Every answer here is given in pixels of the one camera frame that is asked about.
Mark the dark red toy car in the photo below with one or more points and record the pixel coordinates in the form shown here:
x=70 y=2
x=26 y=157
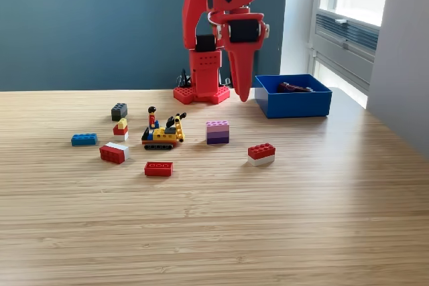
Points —
x=291 y=87

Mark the blue plastic bin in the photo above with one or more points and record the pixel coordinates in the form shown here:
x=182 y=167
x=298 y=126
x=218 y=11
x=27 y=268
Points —
x=296 y=105

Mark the pink and purple brick stack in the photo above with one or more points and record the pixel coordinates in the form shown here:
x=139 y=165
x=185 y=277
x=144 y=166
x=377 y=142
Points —
x=218 y=133

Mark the red on white brick stack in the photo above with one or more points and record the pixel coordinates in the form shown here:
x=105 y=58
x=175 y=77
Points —
x=261 y=152

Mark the small yellow toy digger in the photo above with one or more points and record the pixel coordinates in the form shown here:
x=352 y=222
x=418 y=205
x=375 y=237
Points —
x=162 y=135

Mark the toy figure red shirt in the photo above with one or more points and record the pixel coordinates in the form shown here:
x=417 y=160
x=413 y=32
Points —
x=151 y=119

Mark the grey window vent unit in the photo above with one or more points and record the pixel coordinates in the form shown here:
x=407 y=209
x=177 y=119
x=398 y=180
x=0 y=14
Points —
x=345 y=55

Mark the red building brick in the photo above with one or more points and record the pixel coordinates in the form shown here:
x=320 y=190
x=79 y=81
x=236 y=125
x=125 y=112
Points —
x=158 y=169

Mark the black building brick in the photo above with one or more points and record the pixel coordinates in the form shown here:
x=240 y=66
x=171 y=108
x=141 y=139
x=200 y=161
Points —
x=119 y=112

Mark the yellow red white brick stack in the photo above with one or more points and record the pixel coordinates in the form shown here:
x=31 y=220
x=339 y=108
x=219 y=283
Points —
x=120 y=130

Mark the red and white tipped brick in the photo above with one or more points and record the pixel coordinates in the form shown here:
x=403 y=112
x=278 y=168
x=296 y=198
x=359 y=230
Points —
x=112 y=155

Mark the blue flat building brick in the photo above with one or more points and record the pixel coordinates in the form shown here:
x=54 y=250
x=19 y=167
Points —
x=83 y=140

